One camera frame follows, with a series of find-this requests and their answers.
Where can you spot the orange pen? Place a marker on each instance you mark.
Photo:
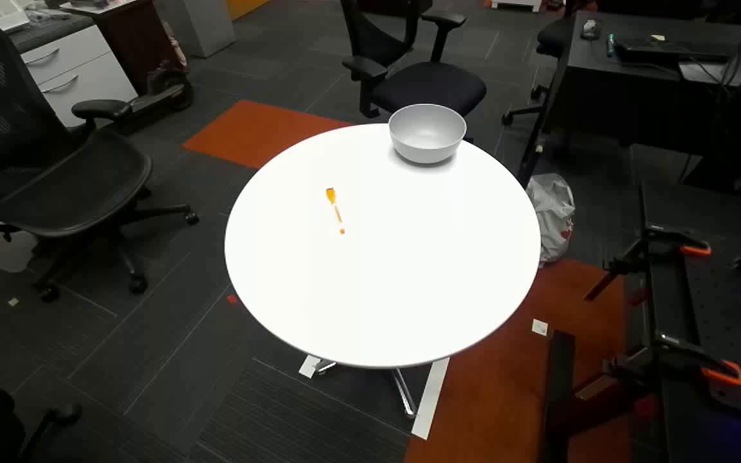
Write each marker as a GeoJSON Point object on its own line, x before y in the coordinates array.
{"type": "Point", "coordinates": [334, 208]}

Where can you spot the grey bowl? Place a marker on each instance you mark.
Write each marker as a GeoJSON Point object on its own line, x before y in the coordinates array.
{"type": "Point", "coordinates": [424, 132]}

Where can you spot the round white table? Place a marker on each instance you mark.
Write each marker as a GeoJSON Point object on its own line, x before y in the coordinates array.
{"type": "Point", "coordinates": [433, 262]}

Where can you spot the white plastic bag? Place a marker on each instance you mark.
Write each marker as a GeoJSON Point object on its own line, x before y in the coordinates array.
{"type": "Point", "coordinates": [554, 208]}

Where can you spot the black padded office chair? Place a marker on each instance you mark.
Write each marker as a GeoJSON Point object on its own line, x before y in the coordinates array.
{"type": "Point", "coordinates": [433, 82]}

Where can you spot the black desk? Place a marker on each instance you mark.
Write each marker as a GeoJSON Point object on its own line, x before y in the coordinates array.
{"type": "Point", "coordinates": [630, 79]}

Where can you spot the white drawer cabinet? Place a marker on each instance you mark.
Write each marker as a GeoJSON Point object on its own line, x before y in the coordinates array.
{"type": "Point", "coordinates": [70, 64]}

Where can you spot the black mesh office chair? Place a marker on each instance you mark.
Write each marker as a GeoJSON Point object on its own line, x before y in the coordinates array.
{"type": "Point", "coordinates": [70, 188]}

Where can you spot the upper orange handled clamp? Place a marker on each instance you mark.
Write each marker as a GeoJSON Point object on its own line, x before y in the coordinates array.
{"type": "Point", "coordinates": [641, 250]}

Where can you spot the orange handled clamp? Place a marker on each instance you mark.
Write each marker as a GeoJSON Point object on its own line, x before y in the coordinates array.
{"type": "Point", "coordinates": [641, 250]}
{"type": "Point", "coordinates": [674, 354]}

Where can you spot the lower orange handled clamp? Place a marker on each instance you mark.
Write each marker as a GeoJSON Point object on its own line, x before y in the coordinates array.
{"type": "Point", "coordinates": [674, 354]}

